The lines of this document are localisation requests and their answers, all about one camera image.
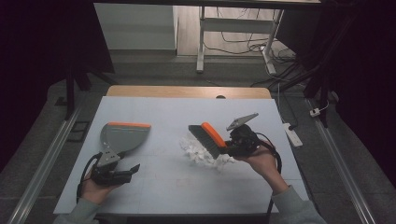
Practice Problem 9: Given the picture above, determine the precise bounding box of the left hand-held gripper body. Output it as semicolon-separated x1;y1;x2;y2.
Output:
90;148;134;188

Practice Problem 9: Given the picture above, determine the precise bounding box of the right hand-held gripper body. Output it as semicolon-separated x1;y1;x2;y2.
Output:
225;112;261;157

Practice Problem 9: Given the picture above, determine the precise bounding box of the grey dustpan with orange edge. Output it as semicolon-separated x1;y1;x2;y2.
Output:
100;121;152;158

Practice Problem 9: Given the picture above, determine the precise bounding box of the orange brush with grey bristles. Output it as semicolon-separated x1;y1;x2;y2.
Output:
188;121;229;161

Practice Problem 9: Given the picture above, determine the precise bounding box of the heap of white paper scraps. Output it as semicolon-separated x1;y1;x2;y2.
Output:
179;133;236;173

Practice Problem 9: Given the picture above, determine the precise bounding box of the person's right hand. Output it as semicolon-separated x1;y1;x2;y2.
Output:
233;139;290;196

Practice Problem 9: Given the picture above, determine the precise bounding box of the person's left hand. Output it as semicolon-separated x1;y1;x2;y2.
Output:
79;175;121;205

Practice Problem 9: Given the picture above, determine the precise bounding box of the white power strip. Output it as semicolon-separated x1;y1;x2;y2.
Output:
282;122;304;148

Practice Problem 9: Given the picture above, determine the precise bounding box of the pale grey board mat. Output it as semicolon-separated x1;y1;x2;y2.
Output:
53;95;309;217

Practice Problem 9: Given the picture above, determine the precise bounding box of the wooden table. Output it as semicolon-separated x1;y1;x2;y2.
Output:
106;85;273;100

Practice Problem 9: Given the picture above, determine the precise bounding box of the black metal stand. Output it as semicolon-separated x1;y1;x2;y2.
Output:
63;46;120;121
270;46;344;129

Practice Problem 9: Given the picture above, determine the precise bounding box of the dark curtain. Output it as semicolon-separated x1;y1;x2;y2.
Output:
0;0;115;171
276;0;396;189

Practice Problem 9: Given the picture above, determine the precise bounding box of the grey cabinet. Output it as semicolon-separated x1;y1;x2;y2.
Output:
93;3;178;51

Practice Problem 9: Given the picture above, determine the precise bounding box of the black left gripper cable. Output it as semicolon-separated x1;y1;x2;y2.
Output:
76;151;105;203

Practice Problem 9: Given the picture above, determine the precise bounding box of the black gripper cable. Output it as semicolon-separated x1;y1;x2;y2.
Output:
76;151;105;203
255;132;283;217

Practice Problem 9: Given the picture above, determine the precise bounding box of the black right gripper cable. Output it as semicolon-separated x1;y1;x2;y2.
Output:
255;132;283;217

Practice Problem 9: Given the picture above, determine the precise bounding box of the black rectangular floor frame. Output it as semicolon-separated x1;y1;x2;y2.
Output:
67;119;91;144

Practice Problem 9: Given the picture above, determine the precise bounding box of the aluminium floor rail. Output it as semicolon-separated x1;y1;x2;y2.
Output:
305;98;377;224
7;104;84;224

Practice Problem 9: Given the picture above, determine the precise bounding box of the tangle of black floor cables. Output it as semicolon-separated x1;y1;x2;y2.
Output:
204;7;300;90

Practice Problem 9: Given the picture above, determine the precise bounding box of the white metal desk frame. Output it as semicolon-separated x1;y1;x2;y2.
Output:
195;5;285;76

